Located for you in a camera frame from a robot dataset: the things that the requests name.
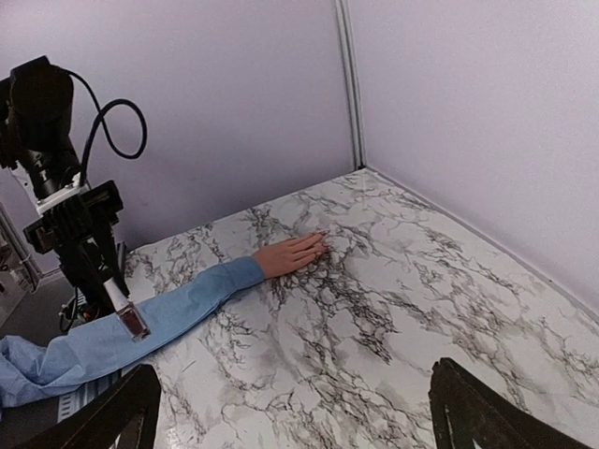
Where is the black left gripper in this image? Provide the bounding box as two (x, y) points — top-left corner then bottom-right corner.
(23, 180), (130, 317)

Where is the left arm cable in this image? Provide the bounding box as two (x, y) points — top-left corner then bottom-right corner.
(65, 68), (149, 188)

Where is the mannequin hand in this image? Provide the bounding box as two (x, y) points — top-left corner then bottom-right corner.
(252, 233), (329, 280)

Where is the right aluminium frame post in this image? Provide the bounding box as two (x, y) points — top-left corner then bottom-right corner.
(333, 0), (366, 170)

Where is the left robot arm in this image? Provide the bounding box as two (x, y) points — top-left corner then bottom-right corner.
(1, 56), (129, 319)

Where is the red nail polish bottle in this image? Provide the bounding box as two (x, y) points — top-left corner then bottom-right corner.
(104, 279), (151, 341)

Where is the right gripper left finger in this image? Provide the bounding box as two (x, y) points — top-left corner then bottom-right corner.
(8, 364), (162, 448)

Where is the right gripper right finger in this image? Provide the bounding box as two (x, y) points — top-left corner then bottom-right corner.
(429, 357), (588, 448)

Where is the blue sleeved forearm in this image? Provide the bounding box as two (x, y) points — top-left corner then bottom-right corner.
(1, 257), (265, 408)

